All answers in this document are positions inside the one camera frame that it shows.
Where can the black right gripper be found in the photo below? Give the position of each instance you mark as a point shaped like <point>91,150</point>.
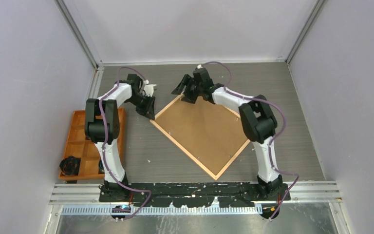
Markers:
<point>185,81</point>

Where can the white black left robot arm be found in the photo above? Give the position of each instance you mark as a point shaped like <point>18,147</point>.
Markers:
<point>102,128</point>

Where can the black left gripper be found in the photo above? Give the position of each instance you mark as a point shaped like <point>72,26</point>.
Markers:
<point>148,111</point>

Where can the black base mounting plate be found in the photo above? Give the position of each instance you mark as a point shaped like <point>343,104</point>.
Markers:
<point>192,195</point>

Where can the orange compartment tray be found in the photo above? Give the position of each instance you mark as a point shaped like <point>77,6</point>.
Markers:
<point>78,146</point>

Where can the light wooden picture frame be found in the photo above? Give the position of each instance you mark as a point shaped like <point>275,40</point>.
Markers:
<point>174,142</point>

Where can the aluminium rail front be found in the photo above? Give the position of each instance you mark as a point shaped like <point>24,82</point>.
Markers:
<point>79,199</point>

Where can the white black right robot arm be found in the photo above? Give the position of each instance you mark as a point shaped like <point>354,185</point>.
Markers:
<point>258,123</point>

